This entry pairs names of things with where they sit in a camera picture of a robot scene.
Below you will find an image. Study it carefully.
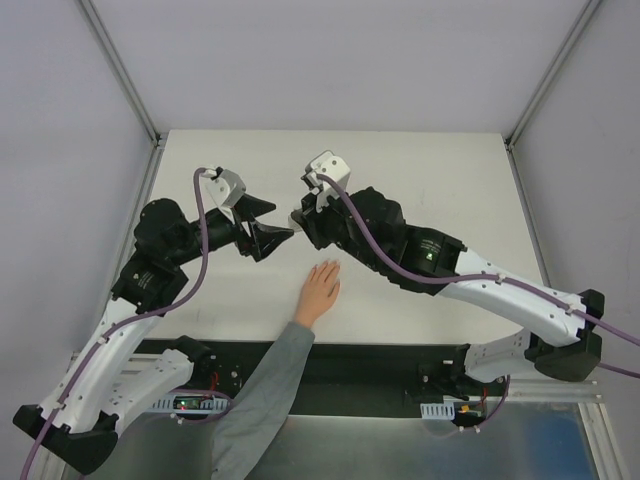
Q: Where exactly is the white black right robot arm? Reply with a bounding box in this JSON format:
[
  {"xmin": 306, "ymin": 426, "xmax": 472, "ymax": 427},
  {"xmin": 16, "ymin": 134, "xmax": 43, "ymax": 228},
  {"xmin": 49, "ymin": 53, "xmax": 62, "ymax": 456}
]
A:
[{"xmin": 290, "ymin": 188, "xmax": 604, "ymax": 395}]

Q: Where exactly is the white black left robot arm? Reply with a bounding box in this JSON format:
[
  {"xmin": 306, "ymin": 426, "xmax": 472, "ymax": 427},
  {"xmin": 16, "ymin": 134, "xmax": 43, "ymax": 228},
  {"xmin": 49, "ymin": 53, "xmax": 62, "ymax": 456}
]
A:
[{"xmin": 13, "ymin": 195, "xmax": 293, "ymax": 475}]

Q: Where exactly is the grey sleeved forearm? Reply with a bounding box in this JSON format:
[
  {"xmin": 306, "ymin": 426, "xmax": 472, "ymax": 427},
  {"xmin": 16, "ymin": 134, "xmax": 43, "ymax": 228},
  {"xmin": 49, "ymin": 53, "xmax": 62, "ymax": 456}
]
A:
[{"xmin": 211, "ymin": 322, "xmax": 315, "ymax": 479}]

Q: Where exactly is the mannequin hand with nails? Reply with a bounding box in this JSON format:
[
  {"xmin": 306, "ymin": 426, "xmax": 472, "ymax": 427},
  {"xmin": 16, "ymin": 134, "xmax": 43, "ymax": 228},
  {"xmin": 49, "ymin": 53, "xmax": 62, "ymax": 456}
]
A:
[{"xmin": 293, "ymin": 260, "xmax": 341, "ymax": 329}]

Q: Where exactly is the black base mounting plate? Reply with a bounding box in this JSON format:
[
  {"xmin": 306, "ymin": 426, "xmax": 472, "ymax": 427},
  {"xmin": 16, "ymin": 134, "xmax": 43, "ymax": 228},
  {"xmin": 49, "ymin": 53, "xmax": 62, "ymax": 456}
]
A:
[{"xmin": 139, "ymin": 338, "xmax": 516, "ymax": 419}]

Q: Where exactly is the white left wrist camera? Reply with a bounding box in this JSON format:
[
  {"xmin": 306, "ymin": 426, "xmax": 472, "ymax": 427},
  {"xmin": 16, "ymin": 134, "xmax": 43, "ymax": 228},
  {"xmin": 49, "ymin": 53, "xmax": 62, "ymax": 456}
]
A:
[{"xmin": 203, "ymin": 167, "xmax": 246, "ymax": 225}]

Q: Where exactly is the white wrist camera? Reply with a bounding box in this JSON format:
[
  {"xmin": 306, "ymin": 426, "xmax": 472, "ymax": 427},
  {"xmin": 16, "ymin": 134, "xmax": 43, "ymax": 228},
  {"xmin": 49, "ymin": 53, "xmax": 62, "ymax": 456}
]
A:
[
  {"xmin": 301, "ymin": 150, "xmax": 351, "ymax": 212},
  {"xmin": 203, "ymin": 167, "xmax": 246, "ymax": 225}
]

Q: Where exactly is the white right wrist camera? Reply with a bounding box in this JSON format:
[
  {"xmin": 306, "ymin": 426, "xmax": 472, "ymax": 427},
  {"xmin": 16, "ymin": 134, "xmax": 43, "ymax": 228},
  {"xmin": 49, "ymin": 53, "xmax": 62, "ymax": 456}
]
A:
[{"xmin": 301, "ymin": 150, "xmax": 351, "ymax": 212}]

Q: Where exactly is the left aluminium frame post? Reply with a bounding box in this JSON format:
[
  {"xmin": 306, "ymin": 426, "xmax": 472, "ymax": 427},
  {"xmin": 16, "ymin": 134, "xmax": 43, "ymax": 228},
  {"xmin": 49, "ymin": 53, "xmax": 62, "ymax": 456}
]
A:
[{"xmin": 74, "ymin": 0, "xmax": 169, "ymax": 149}]

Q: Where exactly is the aluminium frame post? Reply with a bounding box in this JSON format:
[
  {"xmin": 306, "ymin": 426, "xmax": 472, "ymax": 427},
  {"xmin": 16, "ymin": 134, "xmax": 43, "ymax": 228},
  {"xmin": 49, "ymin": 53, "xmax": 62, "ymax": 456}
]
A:
[
  {"xmin": 74, "ymin": 0, "xmax": 169, "ymax": 149},
  {"xmin": 503, "ymin": 0, "xmax": 606, "ymax": 151}
]

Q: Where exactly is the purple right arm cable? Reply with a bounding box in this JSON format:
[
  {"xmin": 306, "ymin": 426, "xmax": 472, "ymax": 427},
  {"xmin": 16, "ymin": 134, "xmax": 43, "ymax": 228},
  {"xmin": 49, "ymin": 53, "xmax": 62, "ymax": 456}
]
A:
[{"xmin": 317, "ymin": 173, "xmax": 640, "ymax": 377}]

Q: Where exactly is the white right cable duct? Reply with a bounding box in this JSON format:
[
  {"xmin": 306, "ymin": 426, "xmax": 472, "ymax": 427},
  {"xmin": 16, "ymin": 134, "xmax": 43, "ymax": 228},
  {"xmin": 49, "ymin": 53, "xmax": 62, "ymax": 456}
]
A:
[{"xmin": 420, "ymin": 401, "xmax": 456, "ymax": 421}]

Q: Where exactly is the aluminium rail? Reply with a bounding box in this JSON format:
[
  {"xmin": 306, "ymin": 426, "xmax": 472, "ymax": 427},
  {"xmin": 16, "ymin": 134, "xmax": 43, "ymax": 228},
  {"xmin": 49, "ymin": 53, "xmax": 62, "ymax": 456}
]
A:
[{"xmin": 507, "ymin": 378, "xmax": 603, "ymax": 404}]

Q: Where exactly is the right aluminium frame post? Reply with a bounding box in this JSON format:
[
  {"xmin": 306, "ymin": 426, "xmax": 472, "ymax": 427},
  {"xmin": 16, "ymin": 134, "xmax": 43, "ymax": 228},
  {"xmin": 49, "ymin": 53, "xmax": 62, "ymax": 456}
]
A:
[{"xmin": 503, "ymin": 0, "xmax": 606, "ymax": 151}]

